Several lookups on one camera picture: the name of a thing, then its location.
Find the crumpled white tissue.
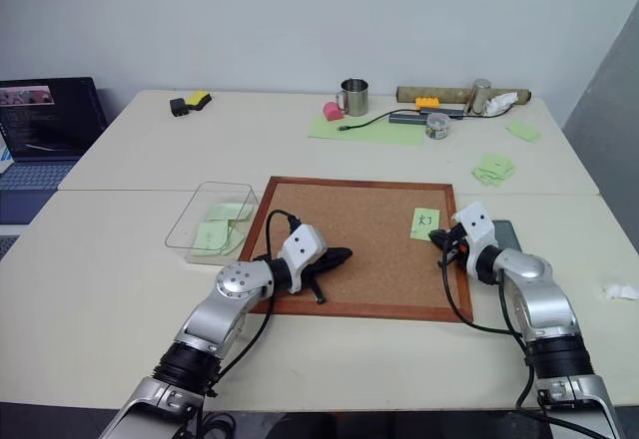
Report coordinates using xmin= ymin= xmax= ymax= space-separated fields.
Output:
xmin=482 ymin=91 xmax=521 ymax=117

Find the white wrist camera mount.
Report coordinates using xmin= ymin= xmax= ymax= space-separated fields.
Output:
xmin=277 ymin=224 xmax=328 ymax=295
xmin=450 ymin=200 xmax=501 ymax=263

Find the yellow and black eraser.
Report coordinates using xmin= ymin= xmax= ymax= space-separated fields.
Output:
xmin=185 ymin=90 xmax=213 ymax=111

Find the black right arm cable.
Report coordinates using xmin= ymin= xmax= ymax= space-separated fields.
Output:
xmin=436 ymin=250 xmax=556 ymax=433

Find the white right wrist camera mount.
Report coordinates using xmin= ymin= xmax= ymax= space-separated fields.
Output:
xmin=450 ymin=200 xmax=501 ymax=263

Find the slim grey adapter bar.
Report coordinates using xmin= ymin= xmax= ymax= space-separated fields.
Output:
xmin=420 ymin=105 xmax=468 ymax=118

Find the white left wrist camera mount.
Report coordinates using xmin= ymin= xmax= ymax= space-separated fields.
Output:
xmin=277 ymin=224 xmax=328 ymax=295

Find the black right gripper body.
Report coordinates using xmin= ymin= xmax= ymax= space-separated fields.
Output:
xmin=438 ymin=225 xmax=471 ymax=266

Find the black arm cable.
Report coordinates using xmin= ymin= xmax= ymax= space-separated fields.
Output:
xmin=436 ymin=250 xmax=556 ymax=433
xmin=201 ymin=209 xmax=303 ymax=401

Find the steel mug with handle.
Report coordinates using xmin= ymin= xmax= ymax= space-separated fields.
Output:
xmin=333 ymin=78 xmax=371 ymax=118

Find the clear jar of pushpins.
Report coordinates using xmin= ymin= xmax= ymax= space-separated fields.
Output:
xmin=424 ymin=112 xmax=450 ymax=142

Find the clear plastic box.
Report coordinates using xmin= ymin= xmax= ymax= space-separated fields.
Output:
xmin=164 ymin=181 xmax=261 ymax=266

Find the open black laptop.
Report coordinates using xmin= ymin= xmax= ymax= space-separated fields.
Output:
xmin=0 ymin=76 xmax=110 ymax=192

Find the green note with black writing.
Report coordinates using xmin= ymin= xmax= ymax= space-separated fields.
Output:
xmin=409 ymin=207 xmax=442 ymax=241

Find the plain green sticky note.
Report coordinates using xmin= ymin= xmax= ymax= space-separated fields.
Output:
xmin=225 ymin=219 xmax=247 ymax=254
xmin=205 ymin=202 xmax=256 ymax=222
xmin=486 ymin=162 xmax=517 ymax=184
xmin=480 ymin=153 xmax=514 ymax=172
xmin=191 ymin=219 xmax=234 ymax=253
xmin=504 ymin=120 xmax=543 ymax=145

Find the crumpled white paper scrap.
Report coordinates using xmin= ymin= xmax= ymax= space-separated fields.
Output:
xmin=602 ymin=282 xmax=639 ymax=302

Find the wood-framed cork board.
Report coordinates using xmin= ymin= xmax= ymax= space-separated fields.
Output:
xmin=239 ymin=175 xmax=475 ymax=324

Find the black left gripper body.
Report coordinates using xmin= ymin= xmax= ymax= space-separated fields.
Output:
xmin=298 ymin=247 xmax=342 ymax=291

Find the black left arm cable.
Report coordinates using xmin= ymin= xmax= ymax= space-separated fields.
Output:
xmin=201 ymin=209 xmax=303 ymax=401

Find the brown cardboard tube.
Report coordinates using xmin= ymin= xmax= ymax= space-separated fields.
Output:
xmin=395 ymin=85 xmax=532 ymax=107

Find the grey USB hub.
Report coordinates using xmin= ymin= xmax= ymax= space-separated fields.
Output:
xmin=388 ymin=112 xmax=430 ymax=127

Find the thin black plug cable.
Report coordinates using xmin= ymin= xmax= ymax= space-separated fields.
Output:
xmin=335 ymin=109 xmax=421 ymax=134

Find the large green paper sheet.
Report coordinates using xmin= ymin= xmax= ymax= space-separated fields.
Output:
xmin=306 ymin=109 xmax=428 ymax=148

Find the steel tumbler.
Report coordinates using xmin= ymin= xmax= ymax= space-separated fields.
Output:
xmin=463 ymin=78 xmax=493 ymax=118

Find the pile of green sticky notes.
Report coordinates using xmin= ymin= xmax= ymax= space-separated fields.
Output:
xmin=470 ymin=163 xmax=500 ymax=190

